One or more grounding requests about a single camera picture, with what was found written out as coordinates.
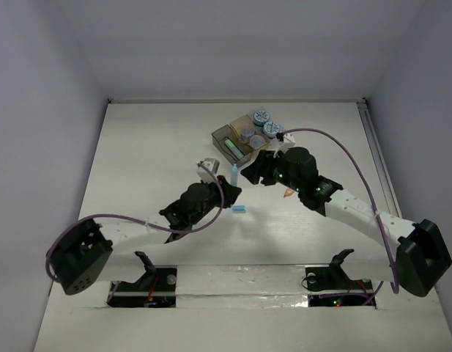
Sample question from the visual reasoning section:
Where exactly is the clear plastic container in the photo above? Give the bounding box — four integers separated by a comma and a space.
248, 107, 284, 141

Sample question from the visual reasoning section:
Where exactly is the orange highlighter marker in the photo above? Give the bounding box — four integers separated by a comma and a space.
283, 188, 295, 198

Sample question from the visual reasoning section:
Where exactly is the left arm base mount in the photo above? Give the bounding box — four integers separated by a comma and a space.
106, 251, 177, 308

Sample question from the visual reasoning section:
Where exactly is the clear jar of pins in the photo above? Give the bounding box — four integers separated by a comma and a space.
248, 134, 267, 150
240, 125, 256, 143

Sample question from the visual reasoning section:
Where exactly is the dark grey plastic container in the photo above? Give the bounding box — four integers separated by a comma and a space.
211, 125, 253, 168

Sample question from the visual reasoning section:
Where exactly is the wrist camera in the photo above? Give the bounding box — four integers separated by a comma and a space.
196, 158, 220, 183
274, 132, 295, 157

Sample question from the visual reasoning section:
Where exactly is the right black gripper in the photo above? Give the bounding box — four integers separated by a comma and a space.
240, 149, 303, 193

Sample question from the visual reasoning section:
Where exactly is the amber plastic container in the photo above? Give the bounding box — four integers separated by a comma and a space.
229, 115, 270, 158

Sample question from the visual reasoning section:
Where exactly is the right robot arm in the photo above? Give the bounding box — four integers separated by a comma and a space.
241, 147, 452, 297

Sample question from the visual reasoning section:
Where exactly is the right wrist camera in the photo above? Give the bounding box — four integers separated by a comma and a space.
274, 132, 295, 157

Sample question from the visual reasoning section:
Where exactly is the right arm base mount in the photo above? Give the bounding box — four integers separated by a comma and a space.
300, 249, 377, 308

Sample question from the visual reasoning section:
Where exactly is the aluminium rail right edge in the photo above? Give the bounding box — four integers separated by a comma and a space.
356, 98, 415, 260

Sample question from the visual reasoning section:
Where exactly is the green highlighter marker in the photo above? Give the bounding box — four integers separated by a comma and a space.
224, 139, 244, 159

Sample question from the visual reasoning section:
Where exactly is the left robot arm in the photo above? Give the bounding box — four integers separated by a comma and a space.
45, 175, 242, 296

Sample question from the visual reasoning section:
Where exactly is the blue highlighter marker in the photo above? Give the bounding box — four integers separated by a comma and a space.
230, 164, 239, 186

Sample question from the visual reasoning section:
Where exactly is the silver foil tape strip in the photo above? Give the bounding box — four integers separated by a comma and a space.
175, 265, 308, 309

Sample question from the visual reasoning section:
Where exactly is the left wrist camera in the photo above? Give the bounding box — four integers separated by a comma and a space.
196, 158, 220, 183

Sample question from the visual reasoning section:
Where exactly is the blue marker cap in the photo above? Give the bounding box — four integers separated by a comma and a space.
231, 205, 246, 213

